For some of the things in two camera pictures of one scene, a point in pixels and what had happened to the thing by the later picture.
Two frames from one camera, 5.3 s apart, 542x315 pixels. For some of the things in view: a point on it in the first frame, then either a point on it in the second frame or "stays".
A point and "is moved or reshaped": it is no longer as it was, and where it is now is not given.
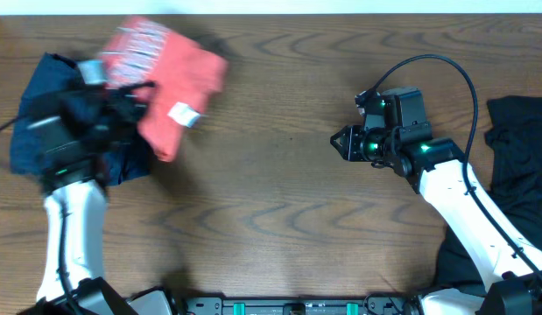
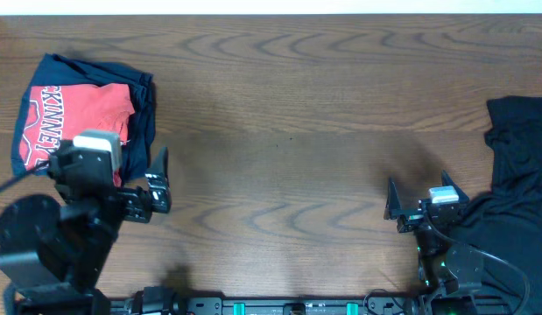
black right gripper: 352,150 -> 411,218
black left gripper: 124,108 -> 131,204
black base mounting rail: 298,305 stays
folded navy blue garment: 123,159 stays
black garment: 519,141 stays
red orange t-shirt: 183,76 is moved or reshaped
